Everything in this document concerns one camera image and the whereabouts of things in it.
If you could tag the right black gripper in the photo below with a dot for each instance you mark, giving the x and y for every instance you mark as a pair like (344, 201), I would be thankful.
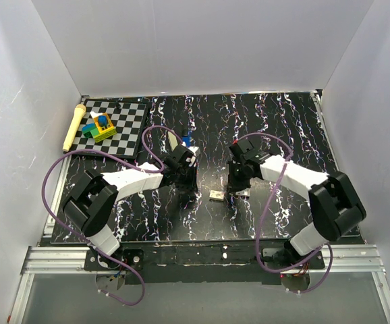
(234, 185)

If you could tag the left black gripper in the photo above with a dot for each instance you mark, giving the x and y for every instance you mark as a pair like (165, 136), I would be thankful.
(191, 187)

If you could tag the staple box one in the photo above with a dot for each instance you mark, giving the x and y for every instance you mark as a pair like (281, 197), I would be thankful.
(243, 193)

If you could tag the staple box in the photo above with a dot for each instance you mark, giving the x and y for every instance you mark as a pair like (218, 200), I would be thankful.
(217, 195)

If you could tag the white cream stapler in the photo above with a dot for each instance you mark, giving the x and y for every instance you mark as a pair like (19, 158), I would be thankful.
(174, 141)

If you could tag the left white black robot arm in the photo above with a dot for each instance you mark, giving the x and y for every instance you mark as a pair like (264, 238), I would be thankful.
(90, 202)

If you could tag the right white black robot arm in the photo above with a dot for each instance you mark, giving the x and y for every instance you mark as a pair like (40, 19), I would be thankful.
(334, 203)

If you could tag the black white checkerboard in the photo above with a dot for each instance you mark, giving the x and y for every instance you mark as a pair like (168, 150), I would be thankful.
(129, 119)

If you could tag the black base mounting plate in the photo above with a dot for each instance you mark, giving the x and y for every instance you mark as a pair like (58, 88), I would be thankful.
(213, 261)

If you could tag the colourful toy block assembly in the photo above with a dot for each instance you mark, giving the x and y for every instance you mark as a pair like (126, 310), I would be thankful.
(100, 129)

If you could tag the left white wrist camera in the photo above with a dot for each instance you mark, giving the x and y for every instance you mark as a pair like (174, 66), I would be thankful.
(193, 158)

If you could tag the aluminium frame rail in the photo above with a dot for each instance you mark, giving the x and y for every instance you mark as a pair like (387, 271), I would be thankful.
(45, 261)

